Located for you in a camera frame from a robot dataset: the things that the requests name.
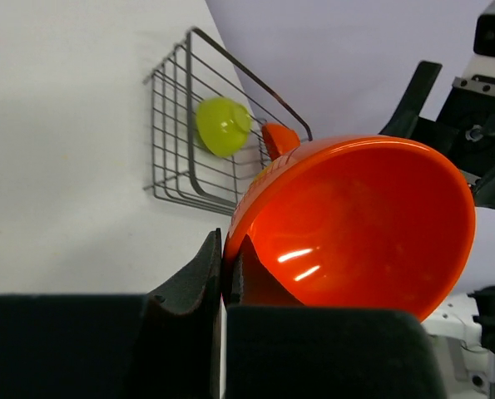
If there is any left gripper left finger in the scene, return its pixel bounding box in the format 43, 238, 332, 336
0, 230, 221, 398

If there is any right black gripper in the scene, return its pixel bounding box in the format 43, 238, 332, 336
380, 61, 495, 209

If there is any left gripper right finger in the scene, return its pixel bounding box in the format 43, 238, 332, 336
225, 238, 447, 398

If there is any red-orange plastic bowl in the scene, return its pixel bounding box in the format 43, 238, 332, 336
261, 123, 300, 160

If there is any lime green bowl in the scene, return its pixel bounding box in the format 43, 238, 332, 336
196, 96, 252, 158

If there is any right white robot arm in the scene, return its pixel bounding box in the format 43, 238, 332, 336
381, 55, 495, 398

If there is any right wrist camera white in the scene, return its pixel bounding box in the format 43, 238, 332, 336
453, 1, 495, 97

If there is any dark wire dish rack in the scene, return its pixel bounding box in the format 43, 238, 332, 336
144, 27, 313, 215

